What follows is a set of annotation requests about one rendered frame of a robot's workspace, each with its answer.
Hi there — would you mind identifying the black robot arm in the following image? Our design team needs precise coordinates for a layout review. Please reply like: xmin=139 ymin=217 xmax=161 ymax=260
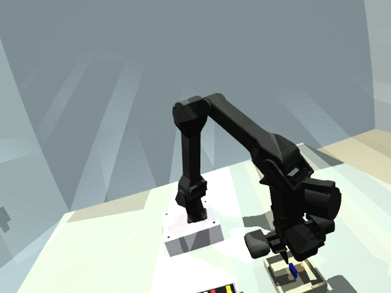
xmin=172 ymin=93 xmax=342 ymax=262

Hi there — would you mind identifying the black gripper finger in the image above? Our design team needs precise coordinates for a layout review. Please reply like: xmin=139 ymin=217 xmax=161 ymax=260
xmin=270 ymin=246 xmax=289 ymax=265

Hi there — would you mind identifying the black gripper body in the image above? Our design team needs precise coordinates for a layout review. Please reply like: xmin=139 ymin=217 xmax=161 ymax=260
xmin=244 ymin=205 xmax=335 ymax=259

